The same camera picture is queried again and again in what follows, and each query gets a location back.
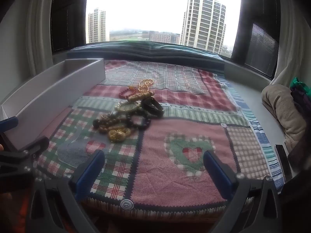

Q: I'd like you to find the brown bead bracelet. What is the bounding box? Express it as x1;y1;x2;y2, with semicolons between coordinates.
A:
93;116;122;134

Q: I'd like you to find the beige folded towel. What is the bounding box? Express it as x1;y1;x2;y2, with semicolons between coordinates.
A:
261;84;309;149

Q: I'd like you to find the gold patterned bangle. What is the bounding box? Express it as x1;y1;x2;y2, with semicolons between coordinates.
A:
118;101;142;113

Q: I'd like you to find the green and purple bag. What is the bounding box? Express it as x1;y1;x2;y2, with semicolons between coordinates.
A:
289;76;311;96

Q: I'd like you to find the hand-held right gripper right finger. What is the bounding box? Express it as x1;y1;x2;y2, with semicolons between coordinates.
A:
204;150;282;233

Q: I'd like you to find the gold bead necklace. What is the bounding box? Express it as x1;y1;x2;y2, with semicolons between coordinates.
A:
138;78;155;93

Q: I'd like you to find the white curtain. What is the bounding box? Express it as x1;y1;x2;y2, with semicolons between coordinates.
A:
24;0;60;65
273;0;311;86

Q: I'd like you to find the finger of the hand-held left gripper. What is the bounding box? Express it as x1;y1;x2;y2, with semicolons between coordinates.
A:
0;117;19;134
0;136;50;167

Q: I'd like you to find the long white cardboard box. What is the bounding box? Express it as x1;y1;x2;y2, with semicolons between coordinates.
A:
0;58;105;151

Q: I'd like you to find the glass window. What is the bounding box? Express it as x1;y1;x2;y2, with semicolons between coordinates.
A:
85;0;243;57

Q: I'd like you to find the dark purple clothing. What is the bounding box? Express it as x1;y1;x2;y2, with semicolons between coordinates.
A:
290;87;311;133

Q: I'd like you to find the dark window screen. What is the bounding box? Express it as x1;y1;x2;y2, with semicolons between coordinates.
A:
230;0;281;78
50;0;89;53

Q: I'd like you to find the patchwork plaid blanket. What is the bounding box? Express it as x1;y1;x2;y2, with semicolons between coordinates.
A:
34;59;285;217

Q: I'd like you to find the chunky gold bracelet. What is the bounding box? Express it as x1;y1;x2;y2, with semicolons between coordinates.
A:
107;125;132;143

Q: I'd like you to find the black flat device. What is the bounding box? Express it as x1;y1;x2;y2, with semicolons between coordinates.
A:
274;144;293;178

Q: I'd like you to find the dark bead bracelet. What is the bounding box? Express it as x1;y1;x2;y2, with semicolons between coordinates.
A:
125;114;152;130

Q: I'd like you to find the red bead bracelet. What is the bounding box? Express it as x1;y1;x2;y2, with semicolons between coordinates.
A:
119;86;137;100

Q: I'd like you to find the black bangle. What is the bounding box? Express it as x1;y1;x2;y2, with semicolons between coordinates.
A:
140;97;165;119

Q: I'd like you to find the teal striped cushion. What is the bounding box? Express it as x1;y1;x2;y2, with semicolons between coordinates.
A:
67;41;225;65

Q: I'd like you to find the beige bamboo segment bracelet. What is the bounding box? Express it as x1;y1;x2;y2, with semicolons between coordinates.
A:
128;92;155;103

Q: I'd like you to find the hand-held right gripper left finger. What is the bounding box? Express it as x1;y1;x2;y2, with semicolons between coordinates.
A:
27;149;105;233

